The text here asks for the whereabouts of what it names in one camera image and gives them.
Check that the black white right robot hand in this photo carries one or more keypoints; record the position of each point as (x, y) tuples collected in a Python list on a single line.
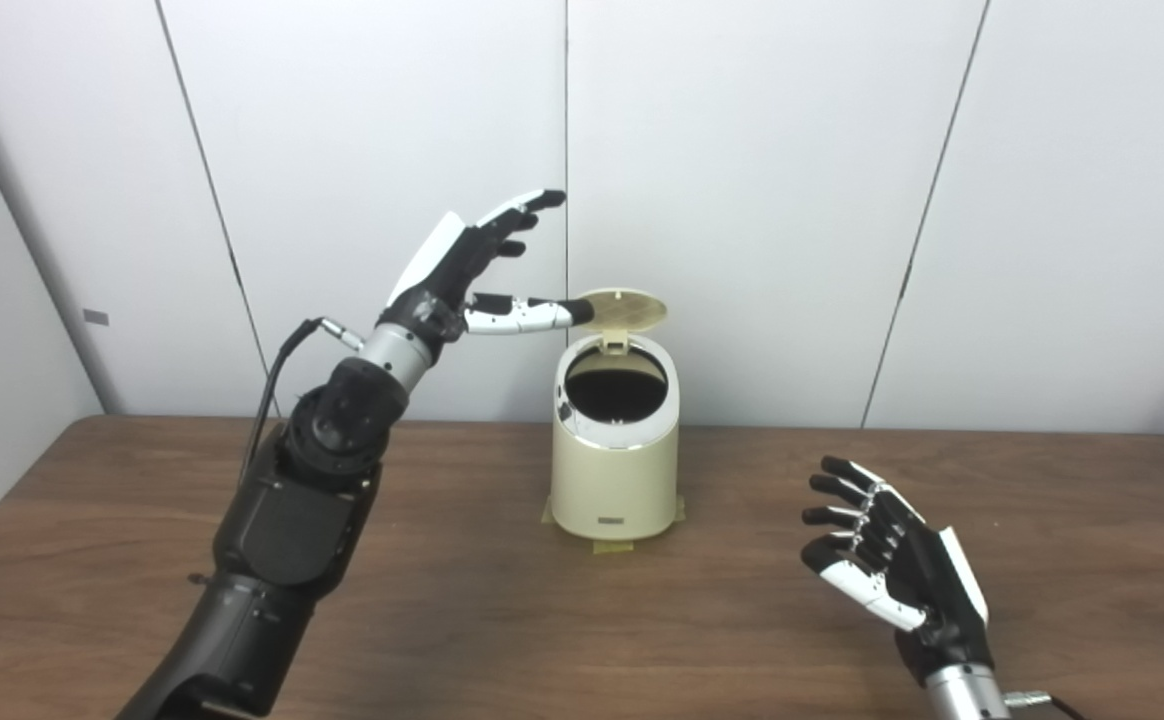
[(927, 585)]

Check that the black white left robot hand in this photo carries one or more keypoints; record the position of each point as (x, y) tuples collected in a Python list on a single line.
[(442, 280)]

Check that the cream round bin lid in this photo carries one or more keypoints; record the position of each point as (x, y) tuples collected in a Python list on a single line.
[(627, 308)]

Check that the cream-colored round bin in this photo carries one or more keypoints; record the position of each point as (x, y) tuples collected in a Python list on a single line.
[(614, 480)]

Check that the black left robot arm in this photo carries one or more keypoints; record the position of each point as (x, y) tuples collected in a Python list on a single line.
[(292, 520)]

